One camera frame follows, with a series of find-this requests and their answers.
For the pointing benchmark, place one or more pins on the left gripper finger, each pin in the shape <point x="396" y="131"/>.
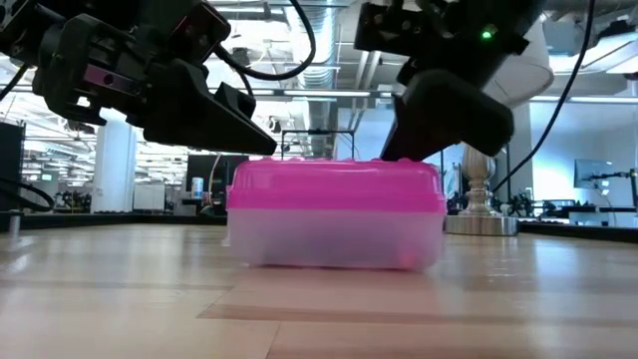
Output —
<point x="199" y="119"/>
<point x="236" y="102"/>

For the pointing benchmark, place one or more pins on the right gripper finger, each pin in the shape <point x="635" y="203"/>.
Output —
<point x="448" y="119"/>

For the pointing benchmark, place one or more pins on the clear box with pink lid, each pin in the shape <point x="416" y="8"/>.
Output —
<point x="339" y="214"/>

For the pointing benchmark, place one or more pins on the black monitor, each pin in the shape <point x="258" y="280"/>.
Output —
<point x="214" y="172"/>

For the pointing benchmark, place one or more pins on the white canister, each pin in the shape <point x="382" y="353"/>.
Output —
<point x="197" y="188"/>

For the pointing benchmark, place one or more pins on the lamp with white shade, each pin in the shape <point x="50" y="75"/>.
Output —
<point x="478" y="199"/>

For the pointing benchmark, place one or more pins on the white pillar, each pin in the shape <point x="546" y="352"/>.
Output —
<point x="114" y="169"/>

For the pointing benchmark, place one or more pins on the dark screen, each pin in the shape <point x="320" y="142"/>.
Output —
<point x="12" y="169"/>

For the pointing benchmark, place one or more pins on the silver air duct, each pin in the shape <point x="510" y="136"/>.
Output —
<point x="321" y="50"/>

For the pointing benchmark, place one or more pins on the wall mounted monitor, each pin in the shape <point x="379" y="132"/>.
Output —
<point x="590" y="172"/>

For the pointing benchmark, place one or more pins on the grey metal post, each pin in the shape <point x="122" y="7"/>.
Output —
<point x="15" y="224"/>

